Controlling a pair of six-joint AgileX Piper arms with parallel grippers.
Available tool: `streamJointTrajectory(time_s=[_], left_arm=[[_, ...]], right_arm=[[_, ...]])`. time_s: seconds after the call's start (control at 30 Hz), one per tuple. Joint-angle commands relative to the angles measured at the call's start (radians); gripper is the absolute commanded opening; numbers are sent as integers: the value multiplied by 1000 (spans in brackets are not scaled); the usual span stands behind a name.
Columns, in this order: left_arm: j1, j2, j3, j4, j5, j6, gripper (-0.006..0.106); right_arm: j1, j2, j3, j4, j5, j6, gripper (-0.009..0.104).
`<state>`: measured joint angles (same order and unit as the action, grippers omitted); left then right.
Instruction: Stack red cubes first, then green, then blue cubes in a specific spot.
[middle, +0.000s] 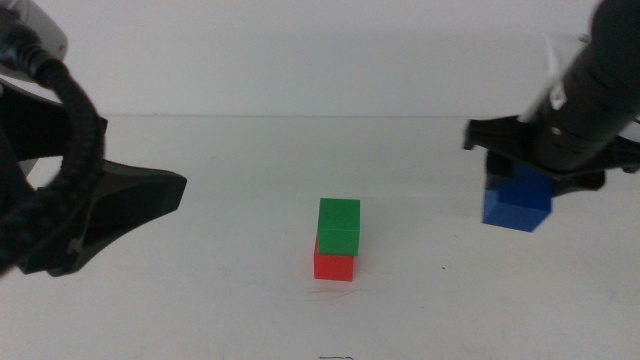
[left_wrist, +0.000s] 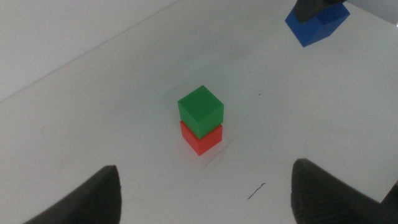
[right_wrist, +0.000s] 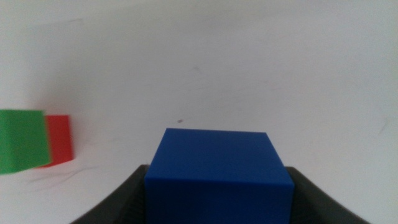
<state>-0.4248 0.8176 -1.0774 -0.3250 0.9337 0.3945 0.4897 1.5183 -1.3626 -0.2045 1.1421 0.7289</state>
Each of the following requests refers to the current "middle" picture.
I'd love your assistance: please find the blue cube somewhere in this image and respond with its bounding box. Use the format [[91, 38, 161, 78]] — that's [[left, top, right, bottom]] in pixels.
[[481, 162, 554, 234]]

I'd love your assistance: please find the green cube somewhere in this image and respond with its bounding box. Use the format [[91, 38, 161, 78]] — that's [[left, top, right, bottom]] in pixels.
[[316, 197, 362, 258]]

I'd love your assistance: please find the red cube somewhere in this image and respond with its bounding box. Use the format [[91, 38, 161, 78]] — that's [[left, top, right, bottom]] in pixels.
[[313, 237, 356, 283]]

